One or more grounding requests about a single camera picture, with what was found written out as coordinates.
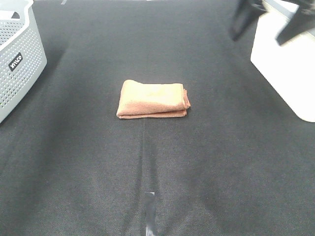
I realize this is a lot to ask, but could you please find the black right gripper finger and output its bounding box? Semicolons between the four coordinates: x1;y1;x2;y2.
229;0;258;41
276;4;315;45

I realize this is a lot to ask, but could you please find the brown towel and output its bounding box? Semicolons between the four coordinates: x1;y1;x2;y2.
116;80;190;119

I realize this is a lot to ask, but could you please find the white storage box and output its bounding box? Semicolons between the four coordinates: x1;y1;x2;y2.
251;0;315;122

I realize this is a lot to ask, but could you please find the black table cloth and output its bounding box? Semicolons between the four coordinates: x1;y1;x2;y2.
0;0;315;236

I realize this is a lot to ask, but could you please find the grey tape strip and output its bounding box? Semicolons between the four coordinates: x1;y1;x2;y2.
145;192;157;236

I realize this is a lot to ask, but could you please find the grey perforated laundry basket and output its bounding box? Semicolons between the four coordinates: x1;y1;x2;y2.
0;0;47;121

